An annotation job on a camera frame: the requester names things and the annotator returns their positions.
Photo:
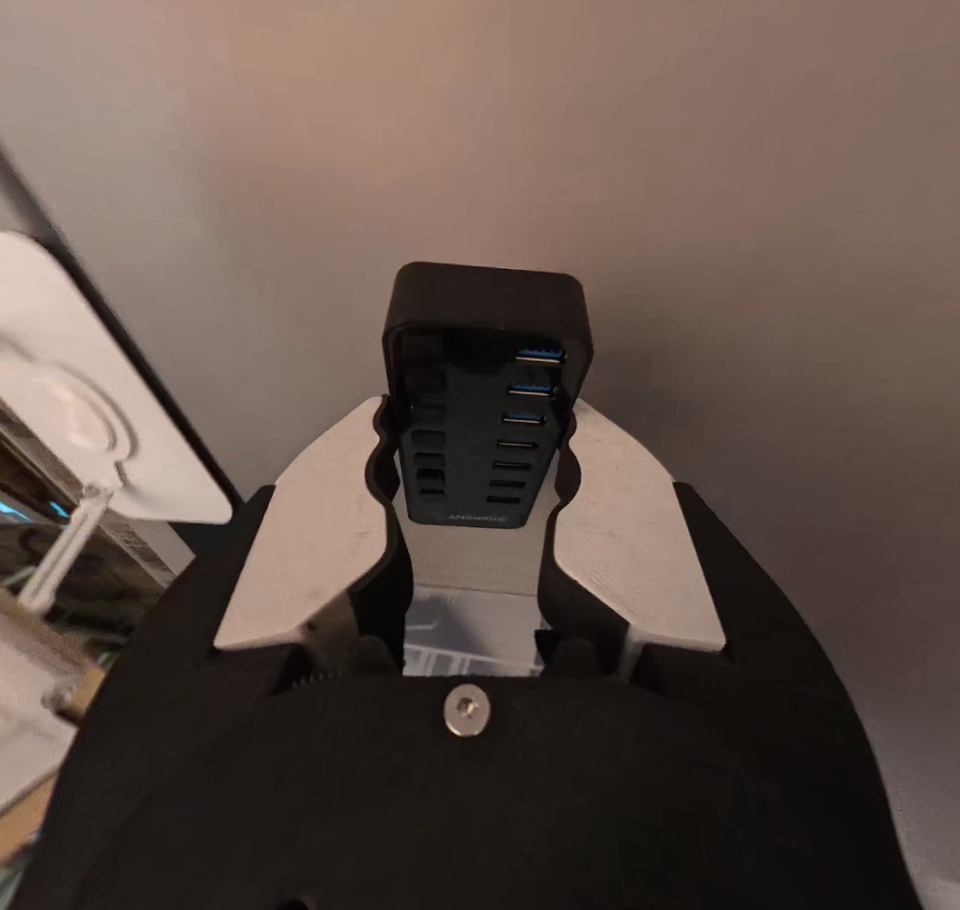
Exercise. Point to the black usb hub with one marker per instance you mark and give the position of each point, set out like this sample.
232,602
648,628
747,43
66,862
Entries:
480,310

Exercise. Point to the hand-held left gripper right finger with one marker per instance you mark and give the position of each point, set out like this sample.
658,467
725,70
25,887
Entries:
630,535

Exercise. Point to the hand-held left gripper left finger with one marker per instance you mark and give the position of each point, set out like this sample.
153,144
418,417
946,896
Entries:
315,535

